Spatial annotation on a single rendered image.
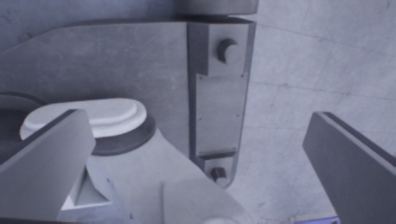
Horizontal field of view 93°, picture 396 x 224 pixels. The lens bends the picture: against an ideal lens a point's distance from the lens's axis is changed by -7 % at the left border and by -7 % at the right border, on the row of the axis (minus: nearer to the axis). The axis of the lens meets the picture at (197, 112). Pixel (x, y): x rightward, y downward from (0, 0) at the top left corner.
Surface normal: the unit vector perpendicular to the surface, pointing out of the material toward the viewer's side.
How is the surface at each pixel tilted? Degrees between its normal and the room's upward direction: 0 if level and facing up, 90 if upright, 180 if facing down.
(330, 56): 0
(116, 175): 90
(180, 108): 0
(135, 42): 0
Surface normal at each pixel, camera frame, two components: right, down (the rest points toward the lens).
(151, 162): 0.00, -0.87
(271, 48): 0.19, 0.49
